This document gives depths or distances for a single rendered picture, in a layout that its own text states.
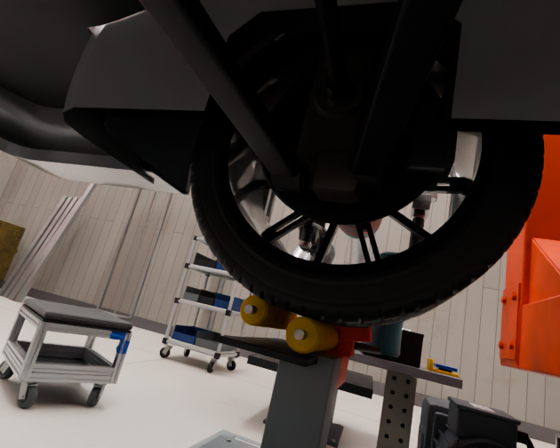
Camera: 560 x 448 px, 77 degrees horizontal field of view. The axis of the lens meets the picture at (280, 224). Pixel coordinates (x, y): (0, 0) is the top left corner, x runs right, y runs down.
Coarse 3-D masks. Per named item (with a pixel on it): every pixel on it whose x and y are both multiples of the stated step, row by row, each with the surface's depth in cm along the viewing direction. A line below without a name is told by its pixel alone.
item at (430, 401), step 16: (432, 400) 83; (464, 400) 75; (432, 416) 79; (448, 416) 74; (464, 416) 66; (480, 416) 65; (496, 416) 64; (432, 432) 77; (448, 432) 74; (464, 432) 65; (480, 432) 64; (496, 432) 64; (512, 432) 63
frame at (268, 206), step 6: (450, 174) 90; (264, 192) 102; (270, 192) 98; (264, 198) 97; (270, 198) 101; (450, 198) 88; (456, 198) 82; (264, 204) 96; (270, 204) 100; (450, 204) 86; (456, 204) 82; (264, 210) 96; (270, 210) 100; (450, 210) 86; (270, 216) 100; (450, 216) 83; (282, 246) 92
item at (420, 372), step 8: (360, 352) 136; (352, 360) 126; (360, 360) 125; (368, 360) 124; (376, 360) 123; (384, 360) 123; (384, 368) 122; (392, 368) 121; (400, 368) 121; (408, 368) 120; (416, 368) 119; (424, 368) 130; (416, 376) 118; (424, 376) 118; (432, 376) 117; (440, 376) 117; (448, 376) 116; (448, 384) 115; (456, 384) 115
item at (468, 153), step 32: (288, 64) 76; (448, 64) 65; (224, 160) 73; (256, 160) 88; (480, 160) 58; (224, 192) 71; (256, 192) 89; (448, 192) 78; (480, 192) 57; (256, 224) 78; (416, 224) 77; (448, 224) 57; (288, 256) 63; (320, 256) 80
